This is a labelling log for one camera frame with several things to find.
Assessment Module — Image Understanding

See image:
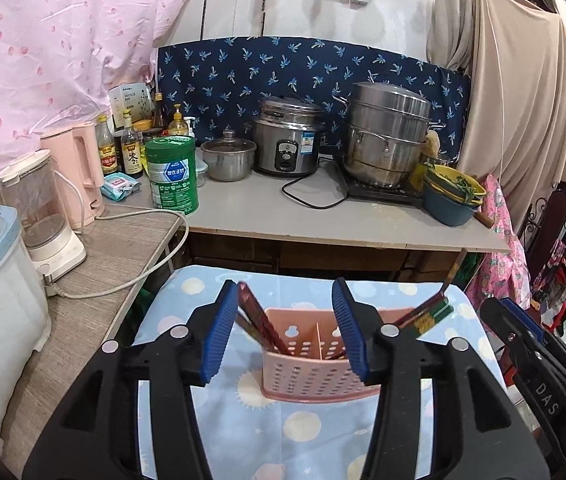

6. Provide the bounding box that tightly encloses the stainless steel steamer pot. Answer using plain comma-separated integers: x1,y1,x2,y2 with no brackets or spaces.
333,80,446,189

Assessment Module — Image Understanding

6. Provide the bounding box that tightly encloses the beige curtain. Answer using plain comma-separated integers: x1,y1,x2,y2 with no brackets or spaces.
428,0,566,221

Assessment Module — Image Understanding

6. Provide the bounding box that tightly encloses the pink pineapple print garment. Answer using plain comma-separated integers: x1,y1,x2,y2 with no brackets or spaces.
478,172,532,312

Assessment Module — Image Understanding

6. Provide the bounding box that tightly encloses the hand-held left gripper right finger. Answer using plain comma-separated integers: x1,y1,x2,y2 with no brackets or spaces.
332,278,550,480

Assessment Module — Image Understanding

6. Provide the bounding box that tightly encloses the yellow-green bowl with vegetables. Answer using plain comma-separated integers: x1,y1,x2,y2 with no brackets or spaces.
423,164,486,206

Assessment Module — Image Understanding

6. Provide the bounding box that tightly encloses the white blender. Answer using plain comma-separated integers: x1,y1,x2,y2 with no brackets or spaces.
0,150,88,281

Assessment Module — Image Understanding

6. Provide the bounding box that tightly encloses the green tin can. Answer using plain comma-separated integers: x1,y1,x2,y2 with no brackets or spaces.
144,136,202,217

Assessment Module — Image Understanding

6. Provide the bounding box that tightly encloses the wooden side shelf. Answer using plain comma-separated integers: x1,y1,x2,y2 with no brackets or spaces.
0,204,190,466

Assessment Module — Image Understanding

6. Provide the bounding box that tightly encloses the small pot with glass lid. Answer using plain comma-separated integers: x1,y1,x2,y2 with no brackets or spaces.
200,130,258,183

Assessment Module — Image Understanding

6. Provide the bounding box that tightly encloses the pink electric kettle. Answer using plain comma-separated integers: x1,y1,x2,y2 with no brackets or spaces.
40,121,107,231

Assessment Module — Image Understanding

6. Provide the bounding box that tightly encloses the dark red chopstick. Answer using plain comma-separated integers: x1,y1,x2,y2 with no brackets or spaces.
394,292,446,329

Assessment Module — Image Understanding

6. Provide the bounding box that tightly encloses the black induction cooker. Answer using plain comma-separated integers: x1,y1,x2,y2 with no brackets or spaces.
338,174,426,207

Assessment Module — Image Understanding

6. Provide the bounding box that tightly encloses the grey kitchen counter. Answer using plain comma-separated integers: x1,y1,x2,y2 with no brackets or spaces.
103,169,512,254

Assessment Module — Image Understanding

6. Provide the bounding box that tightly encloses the silver rice cooker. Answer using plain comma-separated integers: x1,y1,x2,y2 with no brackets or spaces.
245,95,327,177

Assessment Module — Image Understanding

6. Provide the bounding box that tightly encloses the black metal chair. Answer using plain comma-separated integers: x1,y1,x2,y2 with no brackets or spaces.
525,185,566,262

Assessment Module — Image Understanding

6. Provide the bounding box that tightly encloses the dark soy sauce bottle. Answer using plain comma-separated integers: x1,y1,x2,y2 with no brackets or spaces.
120,110,144,177

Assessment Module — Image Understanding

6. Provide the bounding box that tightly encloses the green chopstick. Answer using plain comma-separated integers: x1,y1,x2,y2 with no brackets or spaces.
410,317,438,337
413,300,452,333

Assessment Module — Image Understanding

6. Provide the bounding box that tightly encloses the navy printed cloth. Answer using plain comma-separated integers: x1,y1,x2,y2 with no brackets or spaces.
155,36,472,171

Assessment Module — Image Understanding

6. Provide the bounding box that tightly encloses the red label vinegar bottle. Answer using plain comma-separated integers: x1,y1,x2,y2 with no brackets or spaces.
96,115,119,176

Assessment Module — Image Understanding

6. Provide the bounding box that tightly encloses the dark maroon chopstick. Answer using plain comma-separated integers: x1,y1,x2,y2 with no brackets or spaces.
237,282,291,355

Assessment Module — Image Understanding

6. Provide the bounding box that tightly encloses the white power cable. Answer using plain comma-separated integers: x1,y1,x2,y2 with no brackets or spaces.
38,209,189,301

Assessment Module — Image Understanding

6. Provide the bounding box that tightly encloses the blue wipes packet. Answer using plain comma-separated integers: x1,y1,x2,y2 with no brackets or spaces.
100,172,143,200

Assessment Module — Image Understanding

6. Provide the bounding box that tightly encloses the black power cable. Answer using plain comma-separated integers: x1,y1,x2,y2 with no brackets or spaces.
282,157,349,210

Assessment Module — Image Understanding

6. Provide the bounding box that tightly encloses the pump dispenser bottle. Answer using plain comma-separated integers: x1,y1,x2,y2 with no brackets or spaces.
168,104,190,137

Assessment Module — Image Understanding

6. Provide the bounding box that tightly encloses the pink dotted cloth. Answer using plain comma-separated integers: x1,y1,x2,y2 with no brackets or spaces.
0,0,215,172

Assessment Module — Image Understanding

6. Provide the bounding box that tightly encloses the white carton box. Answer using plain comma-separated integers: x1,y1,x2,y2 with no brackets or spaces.
109,82,157,126

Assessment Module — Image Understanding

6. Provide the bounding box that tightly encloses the pink perforated utensil holder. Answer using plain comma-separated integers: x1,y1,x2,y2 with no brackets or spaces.
258,306,416,404

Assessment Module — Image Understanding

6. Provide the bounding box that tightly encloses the blue plastic basin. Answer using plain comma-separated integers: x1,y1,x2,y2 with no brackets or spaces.
422,182,482,227

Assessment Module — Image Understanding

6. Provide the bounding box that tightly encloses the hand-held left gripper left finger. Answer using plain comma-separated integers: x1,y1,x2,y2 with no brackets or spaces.
22,279,240,480

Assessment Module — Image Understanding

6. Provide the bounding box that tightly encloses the blue dotted tablecloth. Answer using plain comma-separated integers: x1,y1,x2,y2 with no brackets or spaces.
130,265,510,480

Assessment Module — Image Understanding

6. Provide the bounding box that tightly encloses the brown long utensil handle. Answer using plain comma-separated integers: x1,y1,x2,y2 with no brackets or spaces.
442,248,468,294

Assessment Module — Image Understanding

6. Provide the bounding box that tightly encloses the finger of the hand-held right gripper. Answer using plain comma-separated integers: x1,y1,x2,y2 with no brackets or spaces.
480,298,564,361

